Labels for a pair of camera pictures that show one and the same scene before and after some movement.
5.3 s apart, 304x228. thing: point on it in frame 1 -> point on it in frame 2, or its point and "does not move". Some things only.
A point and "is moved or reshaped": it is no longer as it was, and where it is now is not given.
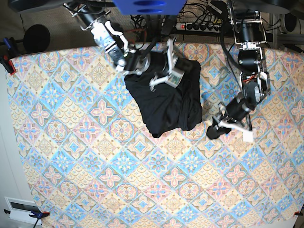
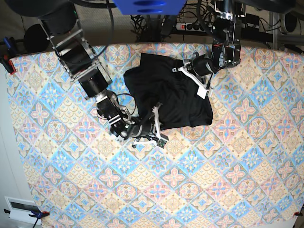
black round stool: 36,38 does not move
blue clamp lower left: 39,215 does not move
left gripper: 153,60 -> 134,127
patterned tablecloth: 93,162 does not move
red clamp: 9,53 does not move
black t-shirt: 167,94 is moved or reshaped
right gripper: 236,110 -> 209,63
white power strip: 199,26 does not move
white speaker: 290,22 does not move
